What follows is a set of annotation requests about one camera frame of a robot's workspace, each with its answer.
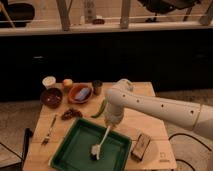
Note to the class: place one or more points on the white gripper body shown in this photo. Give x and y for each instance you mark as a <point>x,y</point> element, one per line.
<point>113,116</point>

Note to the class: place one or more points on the white dish brush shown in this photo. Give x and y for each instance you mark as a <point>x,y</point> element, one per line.
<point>96,148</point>

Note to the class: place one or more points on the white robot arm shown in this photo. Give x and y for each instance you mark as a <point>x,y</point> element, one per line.
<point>188,115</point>

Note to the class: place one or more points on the green square tray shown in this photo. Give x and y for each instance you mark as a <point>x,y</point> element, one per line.
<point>74,152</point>

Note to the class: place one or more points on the metal cup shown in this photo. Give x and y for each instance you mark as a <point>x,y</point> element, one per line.
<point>97,87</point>

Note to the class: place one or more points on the blue sponge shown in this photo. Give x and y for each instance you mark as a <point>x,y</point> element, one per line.
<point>82,94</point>

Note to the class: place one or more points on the orange bowl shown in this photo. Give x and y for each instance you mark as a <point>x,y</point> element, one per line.
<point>74,90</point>

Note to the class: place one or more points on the brown rectangular block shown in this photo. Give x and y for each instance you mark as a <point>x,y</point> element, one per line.
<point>140,147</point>

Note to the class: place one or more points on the yellow apple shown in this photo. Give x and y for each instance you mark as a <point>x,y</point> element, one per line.
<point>67,83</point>

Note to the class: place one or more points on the dark brown bowl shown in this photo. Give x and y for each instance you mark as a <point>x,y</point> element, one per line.
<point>51,97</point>

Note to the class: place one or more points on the white lidded cup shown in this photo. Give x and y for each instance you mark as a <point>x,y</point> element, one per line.
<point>49,81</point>

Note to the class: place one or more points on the black chair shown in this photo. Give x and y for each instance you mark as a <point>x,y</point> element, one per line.
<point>20,13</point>

